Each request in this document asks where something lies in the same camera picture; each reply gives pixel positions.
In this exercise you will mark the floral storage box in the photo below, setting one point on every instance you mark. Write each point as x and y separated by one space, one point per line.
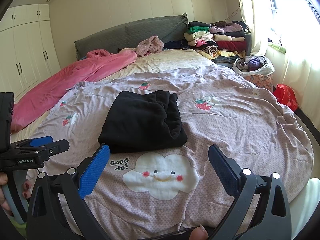
260 81

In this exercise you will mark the person's left hand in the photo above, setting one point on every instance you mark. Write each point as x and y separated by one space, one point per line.
27 190

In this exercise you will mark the white curtain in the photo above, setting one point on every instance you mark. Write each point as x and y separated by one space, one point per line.
300 75

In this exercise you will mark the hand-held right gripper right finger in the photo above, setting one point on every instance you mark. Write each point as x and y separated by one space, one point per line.
223 168

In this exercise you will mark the dark navy garment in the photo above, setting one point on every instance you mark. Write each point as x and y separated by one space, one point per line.
176 45

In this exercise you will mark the cream bed sheet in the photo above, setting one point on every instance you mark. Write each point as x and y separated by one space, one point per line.
170 60

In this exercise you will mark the pink blanket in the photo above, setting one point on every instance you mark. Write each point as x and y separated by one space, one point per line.
75 77

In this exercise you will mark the black sweater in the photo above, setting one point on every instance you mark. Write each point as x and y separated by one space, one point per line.
142 122

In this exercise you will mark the white padded bed frame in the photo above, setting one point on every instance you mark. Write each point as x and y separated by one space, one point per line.
307 205

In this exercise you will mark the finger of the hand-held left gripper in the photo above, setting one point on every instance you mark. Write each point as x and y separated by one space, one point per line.
41 140
57 147

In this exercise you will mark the pink fluffy garment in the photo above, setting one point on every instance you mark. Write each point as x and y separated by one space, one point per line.
150 45

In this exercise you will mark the red plastic bag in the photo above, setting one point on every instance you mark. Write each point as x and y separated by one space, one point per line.
285 96

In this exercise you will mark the lilac printed quilt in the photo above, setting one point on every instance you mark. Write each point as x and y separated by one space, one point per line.
237 135

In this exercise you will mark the white wardrobe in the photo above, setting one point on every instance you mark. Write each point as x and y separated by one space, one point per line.
25 50

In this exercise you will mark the person's right hand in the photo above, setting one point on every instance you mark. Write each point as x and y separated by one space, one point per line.
198 233

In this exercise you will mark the grey padded headboard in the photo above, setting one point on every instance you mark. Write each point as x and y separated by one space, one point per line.
112 37

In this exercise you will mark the stack of folded clothes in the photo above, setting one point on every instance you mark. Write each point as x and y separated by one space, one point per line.
225 43

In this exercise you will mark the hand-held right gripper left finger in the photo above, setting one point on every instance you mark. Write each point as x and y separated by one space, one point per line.
95 172

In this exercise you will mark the green cloth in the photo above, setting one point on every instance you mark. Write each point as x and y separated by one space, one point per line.
276 47

